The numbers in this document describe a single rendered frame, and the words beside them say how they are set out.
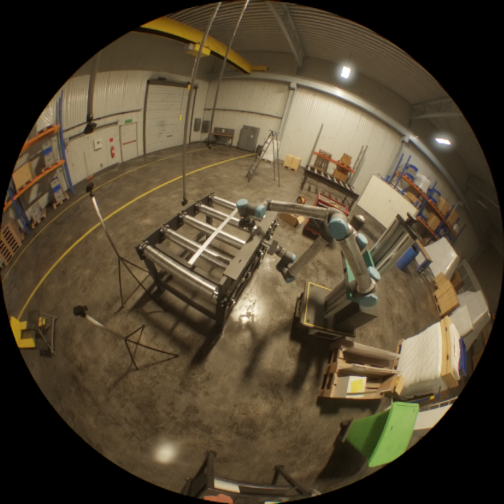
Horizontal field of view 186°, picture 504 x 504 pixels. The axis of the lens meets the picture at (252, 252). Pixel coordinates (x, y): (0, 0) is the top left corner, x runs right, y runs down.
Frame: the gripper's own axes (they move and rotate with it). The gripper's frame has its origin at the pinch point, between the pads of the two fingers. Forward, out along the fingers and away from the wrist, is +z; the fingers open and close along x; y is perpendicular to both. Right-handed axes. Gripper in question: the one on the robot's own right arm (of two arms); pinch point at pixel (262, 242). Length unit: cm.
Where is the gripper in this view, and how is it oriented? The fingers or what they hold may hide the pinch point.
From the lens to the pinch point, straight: 136.3
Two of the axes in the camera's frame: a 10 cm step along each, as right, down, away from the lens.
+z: -8.8, -4.6, -1.2
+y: -1.9, 1.2, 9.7
